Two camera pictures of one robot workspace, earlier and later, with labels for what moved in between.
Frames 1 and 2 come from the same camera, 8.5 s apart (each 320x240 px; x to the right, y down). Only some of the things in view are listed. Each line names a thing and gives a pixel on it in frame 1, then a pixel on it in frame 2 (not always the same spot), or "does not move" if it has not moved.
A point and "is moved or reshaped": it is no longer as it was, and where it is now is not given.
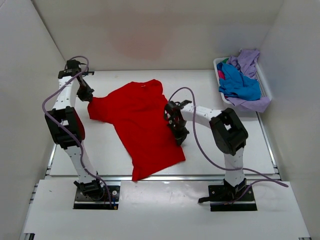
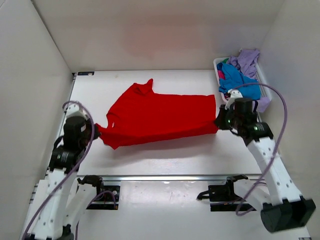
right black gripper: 180,137 to 219,121
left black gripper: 88,95 to 96,133
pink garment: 221,74 does not move
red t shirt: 137,109 is moved or reshaped
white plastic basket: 264,89 does not move
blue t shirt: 237,84 does not move
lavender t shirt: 245,62 does not move
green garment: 225,60 does not move
